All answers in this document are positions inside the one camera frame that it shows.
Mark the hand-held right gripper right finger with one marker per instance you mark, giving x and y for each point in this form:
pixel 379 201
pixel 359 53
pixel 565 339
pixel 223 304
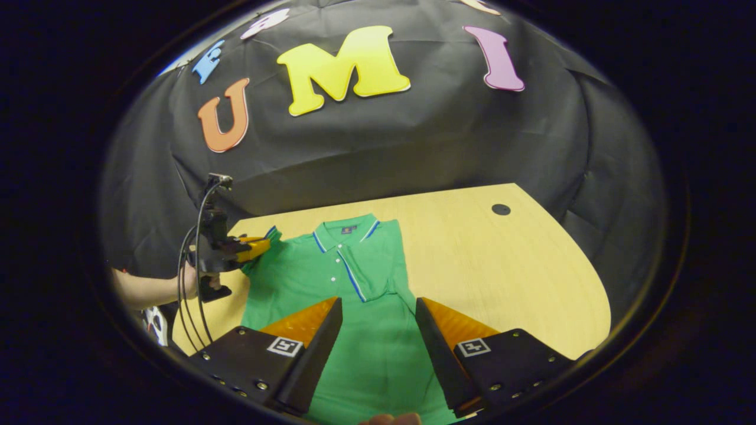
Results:
pixel 437 354

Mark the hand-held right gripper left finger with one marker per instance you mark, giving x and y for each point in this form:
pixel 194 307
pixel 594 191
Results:
pixel 322 354

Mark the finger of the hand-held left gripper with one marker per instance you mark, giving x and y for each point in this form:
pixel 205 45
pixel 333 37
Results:
pixel 251 239
pixel 254 251

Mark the green T-shirt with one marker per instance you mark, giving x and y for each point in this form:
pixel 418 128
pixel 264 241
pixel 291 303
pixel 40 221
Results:
pixel 295 277

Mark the red and white object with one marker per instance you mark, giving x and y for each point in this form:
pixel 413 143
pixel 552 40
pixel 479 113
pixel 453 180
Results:
pixel 156 327

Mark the black backdrop cloth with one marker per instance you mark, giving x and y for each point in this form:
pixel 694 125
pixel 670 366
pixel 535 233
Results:
pixel 413 136

